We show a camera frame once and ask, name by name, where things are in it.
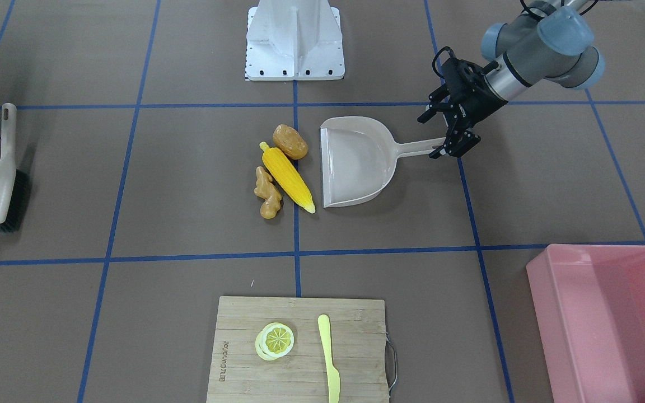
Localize beige hand brush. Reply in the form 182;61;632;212
0;103;31;233

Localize bamboo cutting board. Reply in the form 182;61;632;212
205;296;390;402

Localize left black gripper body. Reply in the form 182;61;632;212
441;57;508;127

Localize yellow plastic knife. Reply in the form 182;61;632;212
317;314;341;402

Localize yellow lemon slices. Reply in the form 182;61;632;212
254;323;295;360

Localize beige plastic dustpan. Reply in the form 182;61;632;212
320;116;445;208

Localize yellow toy corn cob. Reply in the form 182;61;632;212
259;141;316;214

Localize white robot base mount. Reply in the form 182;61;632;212
244;1;345;81

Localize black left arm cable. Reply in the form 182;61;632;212
432;46;469;85

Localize brown toy potato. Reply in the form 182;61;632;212
272;124;309;161

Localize pink plastic bin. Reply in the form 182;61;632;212
526;244;645;402

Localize tan toy ginger root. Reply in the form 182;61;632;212
254;166;282;219

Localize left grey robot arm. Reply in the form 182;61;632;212
418;1;606;159

